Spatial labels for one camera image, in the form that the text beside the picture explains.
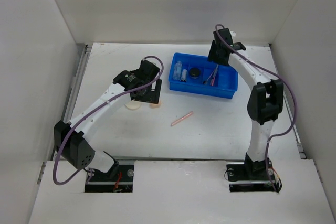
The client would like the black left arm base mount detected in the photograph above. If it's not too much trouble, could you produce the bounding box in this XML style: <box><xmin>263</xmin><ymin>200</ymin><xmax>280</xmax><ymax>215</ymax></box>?
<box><xmin>85</xmin><ymin>159</ymin><xmax>135</xmax><ymax>193</ymax></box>

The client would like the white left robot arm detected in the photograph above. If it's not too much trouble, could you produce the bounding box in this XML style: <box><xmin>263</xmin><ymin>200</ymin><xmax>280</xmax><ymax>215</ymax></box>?
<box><xmin>53</xmin><ymin>57</ymin><xmax>164</xmax><ymax>180</ymax></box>

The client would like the beige pink pencil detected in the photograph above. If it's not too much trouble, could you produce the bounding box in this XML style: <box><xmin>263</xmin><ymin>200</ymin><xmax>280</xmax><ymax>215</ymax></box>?
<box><xmin>171</xmin><ymin>111</ymin><xmax>194</xmax><ymax>127</ymax></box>

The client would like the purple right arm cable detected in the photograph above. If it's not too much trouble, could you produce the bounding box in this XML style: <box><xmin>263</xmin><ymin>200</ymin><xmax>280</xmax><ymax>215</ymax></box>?
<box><xmin>215</xmin><ymin>24</ymin><xmax>298</xmax><ymax>167</ymax></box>

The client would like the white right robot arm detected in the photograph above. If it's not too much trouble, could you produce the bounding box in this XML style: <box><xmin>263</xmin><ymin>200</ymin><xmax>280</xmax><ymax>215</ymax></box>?
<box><xmin>207</xmin><ymin>25</ymin><xmax>284</xmax><ymax>179</ymax></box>

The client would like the black round compact jar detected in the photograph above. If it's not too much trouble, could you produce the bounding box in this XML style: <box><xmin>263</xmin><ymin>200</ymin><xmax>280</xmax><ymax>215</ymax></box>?
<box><xmin>189</xmin><ymin>67</ymin><xmax>201</xmax><ymax>79</ymax></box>

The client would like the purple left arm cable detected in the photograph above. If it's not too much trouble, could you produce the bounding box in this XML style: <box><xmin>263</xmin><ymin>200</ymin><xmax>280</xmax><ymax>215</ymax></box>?
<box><xmin>52</xmin><ymin>55</ymin><xmax>165</xmax><ymax>186</ymax></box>

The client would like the clear bottle black cap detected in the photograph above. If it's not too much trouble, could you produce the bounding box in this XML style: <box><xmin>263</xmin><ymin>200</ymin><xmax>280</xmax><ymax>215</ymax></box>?
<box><xmin>180</xmin><ymin>69</ymin><xmax>187</xmax><ymax>82</ymax></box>

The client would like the blue plastic organizer tray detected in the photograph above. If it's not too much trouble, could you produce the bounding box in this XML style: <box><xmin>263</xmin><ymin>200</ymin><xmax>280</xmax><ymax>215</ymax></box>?
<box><xmin>169</xmin><ymin>52</ymin><xmax>238</xmax><ymax>99</ymax></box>

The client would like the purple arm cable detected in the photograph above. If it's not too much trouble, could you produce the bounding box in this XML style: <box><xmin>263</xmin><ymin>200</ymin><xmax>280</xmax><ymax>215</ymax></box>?
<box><xmin>215</xmin><ymin>24</ymin><xmax>298</xmax><ymax>167</ymax></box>
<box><xmin>52</xmin><ymin>55</ymin><xmax>165</xmax><ymax>186</ymax></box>

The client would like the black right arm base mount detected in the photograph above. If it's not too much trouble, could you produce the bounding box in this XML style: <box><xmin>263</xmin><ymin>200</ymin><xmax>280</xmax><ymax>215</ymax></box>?
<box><xmin>226</xmin><ymin>159</ymin><xmax>282</xmax><ymax>193</ymax></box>

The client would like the aluminium rail right edge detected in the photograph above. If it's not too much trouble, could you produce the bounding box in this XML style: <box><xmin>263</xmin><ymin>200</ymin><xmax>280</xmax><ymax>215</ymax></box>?
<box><xmin>268</xmin><ymin>43</ymin><xmax>307</xmax><ymax>159</ymax></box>

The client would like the peach makeup sponge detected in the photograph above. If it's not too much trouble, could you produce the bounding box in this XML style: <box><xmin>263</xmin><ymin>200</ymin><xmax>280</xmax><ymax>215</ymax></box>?
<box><xmin>150</xmin><ymin>103</ymin><xmax>161</xmax><ymax>109</ymax></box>

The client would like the round beige powder puff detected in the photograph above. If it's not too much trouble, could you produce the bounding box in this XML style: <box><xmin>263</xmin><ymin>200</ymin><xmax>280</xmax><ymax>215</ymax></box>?
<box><xmin>125</xmin><ymin>101</ymin><xmax>141</xmax><ymax>111</ymax></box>

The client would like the thin pink brush black tip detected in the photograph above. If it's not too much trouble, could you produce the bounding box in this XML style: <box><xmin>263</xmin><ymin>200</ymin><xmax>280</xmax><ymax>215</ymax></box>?
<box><xmin>203</xmin><ymin>70</ymin><xmax>215</xmax><ymax>85</ymax></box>

